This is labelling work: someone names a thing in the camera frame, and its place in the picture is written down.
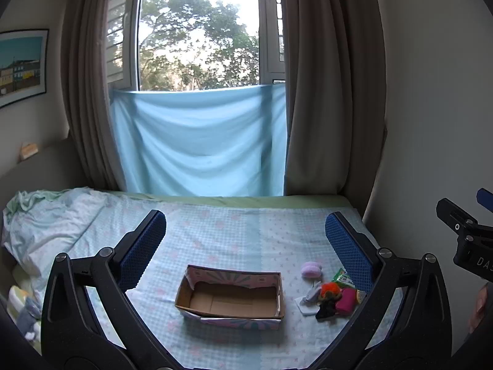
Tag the white window shutter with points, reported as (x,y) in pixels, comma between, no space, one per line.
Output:
(115,27)

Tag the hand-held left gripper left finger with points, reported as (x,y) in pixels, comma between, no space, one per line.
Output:
(142,250)

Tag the black cloth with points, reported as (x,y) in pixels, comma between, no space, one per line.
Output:
(326,310)

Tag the beige headboard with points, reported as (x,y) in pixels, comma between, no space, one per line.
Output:
(46,169)

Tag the white window frame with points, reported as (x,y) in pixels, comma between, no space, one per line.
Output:
(269,27)

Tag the small tan box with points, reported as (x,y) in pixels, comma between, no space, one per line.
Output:
(29,150)

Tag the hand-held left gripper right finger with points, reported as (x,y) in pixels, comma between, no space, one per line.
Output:
(350,254)

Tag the person's right hand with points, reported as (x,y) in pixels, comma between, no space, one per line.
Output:
(483,310)

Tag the crumpled light floral quilt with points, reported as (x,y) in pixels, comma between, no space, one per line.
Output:
(50,227)

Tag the framed wall picture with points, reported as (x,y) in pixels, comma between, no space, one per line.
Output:
(21,65)

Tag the round clear yellow scrubber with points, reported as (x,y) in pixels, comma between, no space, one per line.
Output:
(360,296)

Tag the grey plush toy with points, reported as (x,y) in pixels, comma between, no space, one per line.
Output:
(29,320)

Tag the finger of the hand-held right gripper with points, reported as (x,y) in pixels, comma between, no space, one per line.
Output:
(462,217)
(486,196)

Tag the printed cardboard box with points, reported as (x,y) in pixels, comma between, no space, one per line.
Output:
(231,300)

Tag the white cloth square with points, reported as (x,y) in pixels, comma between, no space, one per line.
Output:
(306,310)

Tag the yellow green printed cloth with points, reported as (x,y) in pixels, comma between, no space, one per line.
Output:
(17,296)

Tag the pink sponge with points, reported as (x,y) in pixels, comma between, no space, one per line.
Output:
(346,300)

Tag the orange pom-pom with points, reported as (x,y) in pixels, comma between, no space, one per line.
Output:
(330,290)

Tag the green wipes packet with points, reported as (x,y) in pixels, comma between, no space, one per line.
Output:
(341,277)

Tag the trees outside window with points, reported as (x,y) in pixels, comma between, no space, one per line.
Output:
(200,46)

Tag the beige curtain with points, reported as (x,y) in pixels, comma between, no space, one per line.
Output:
(335,84)
(88,84)

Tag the light blue hanging sheet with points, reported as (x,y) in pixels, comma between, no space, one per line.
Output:
(200,142)

